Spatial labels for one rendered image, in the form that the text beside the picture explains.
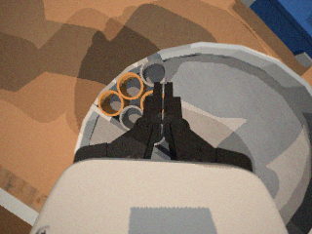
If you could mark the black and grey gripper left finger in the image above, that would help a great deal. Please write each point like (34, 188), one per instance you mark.
(138, 142)

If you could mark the grey metal bushing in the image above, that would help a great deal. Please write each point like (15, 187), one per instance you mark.
(160, 138)
(149, 63)
(124, 118)

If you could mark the blue shallow tray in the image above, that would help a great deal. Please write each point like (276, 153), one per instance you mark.
(288, 19)

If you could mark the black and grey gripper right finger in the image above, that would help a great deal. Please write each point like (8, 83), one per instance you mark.
(185, 145)

